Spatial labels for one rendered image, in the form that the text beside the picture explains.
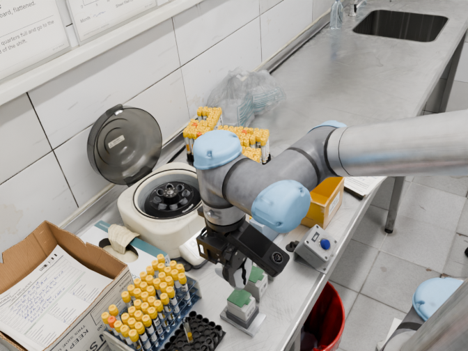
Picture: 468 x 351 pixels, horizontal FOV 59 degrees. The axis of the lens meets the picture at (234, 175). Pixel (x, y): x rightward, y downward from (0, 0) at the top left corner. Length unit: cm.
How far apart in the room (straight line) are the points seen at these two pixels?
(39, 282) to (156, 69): 69
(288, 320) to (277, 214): 45
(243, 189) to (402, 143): 22
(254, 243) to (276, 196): 20
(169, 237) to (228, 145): 46
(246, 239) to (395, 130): 32
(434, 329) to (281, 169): 27
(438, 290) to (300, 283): 38
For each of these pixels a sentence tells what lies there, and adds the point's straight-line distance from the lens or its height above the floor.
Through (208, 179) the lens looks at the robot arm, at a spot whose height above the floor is 131.
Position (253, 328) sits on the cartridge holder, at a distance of 95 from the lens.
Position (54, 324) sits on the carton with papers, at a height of 94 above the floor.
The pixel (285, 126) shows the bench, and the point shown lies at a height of 87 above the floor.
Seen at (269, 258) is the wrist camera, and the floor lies 114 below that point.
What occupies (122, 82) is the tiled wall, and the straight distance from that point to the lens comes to 124.
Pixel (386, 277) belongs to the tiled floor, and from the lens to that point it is 219.
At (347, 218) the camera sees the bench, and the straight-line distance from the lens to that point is 118.
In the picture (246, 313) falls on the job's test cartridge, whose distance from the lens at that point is 91.
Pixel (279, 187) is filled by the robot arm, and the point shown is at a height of 134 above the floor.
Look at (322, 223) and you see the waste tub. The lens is 111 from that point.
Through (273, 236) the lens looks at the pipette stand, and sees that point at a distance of 108.
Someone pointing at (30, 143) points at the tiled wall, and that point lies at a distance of 110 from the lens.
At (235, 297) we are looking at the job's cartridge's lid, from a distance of 91.
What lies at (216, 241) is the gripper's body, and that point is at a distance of 76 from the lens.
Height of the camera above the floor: 171
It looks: 39 degrees down
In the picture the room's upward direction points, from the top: 6 degrees counter-clockwise
